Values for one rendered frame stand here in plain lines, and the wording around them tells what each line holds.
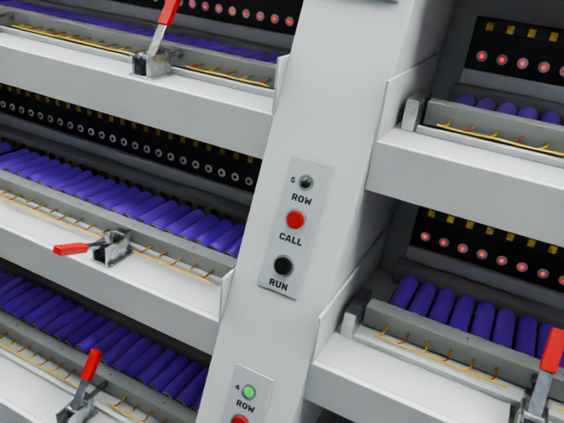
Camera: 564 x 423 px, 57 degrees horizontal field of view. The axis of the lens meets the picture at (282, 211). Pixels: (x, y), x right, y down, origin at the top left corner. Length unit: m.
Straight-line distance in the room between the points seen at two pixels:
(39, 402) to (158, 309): 0.23
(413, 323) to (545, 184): 0.18
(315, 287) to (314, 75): 0.18
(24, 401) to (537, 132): 0.63
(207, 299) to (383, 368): 0.18
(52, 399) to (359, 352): 0.39
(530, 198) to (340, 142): 0.15
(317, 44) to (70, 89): 0.29
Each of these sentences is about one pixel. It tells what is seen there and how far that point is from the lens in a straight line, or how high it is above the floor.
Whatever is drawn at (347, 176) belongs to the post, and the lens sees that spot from 0.45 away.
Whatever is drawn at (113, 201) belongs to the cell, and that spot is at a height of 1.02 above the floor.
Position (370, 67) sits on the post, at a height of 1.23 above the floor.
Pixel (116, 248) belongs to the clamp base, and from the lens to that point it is 0.59.
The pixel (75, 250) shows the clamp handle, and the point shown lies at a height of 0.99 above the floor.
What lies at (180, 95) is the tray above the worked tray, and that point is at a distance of 0.52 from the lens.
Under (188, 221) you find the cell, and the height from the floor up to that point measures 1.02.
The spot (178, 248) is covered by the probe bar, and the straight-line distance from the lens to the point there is 0.58.
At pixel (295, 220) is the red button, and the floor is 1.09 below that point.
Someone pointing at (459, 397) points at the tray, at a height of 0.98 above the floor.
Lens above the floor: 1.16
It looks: 9 degrees down
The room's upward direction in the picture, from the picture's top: 15 degrees clockwise
